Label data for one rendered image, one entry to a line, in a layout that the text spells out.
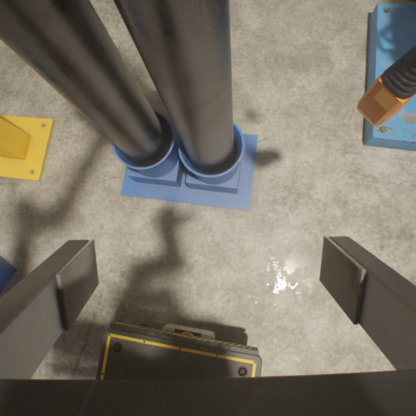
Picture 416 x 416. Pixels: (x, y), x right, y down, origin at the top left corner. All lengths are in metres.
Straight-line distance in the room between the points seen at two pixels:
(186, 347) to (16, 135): 1.52
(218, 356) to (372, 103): 1.11
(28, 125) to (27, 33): 1.51
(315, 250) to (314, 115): 0.77
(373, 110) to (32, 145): 1.90
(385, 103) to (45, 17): 0.66
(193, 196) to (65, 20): 1.16
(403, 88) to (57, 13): 0.65
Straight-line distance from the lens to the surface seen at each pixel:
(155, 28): 0.60
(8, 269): 2.04
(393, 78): 0.61
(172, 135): 1.43
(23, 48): 0.80
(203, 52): 0.67
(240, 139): 1.40
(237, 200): 1.67
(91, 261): 0.16
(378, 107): 0.67
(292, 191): 1.72
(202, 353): 1.41
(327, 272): 0.17
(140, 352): 1.46
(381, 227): 1.83
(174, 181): 1.60
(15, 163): 2.20
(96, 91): 0.93
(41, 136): 2.15
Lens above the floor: 1.66
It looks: 79 degrees down
